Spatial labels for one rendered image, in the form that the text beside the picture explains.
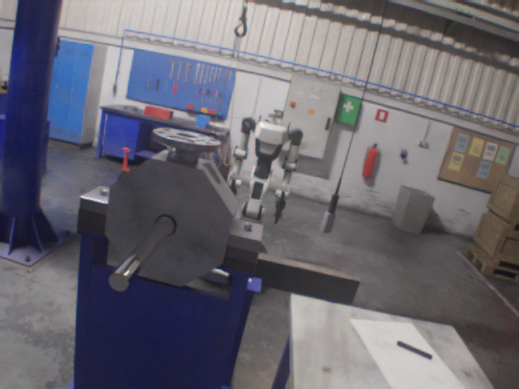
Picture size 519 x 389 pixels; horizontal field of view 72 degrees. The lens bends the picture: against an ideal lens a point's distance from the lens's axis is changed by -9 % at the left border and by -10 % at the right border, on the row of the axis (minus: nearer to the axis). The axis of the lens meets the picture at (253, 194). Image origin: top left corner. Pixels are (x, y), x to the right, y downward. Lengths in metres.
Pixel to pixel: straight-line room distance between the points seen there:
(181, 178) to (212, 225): 0.21
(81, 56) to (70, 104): 0.82
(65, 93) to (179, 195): 5.82
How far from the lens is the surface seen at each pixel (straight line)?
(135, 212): 1.54
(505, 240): 6.02
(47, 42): 3.25
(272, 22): 6.75
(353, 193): 6.91
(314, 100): 6.31
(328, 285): 2.00
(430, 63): 7.05
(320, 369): 1.33
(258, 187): 3.43
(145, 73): 7.04
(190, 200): 1.46
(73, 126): 7.12
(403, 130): 6.90
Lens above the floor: 1.66
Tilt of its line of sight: 15 degrees down
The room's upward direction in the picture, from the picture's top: 13 degrees clockwise
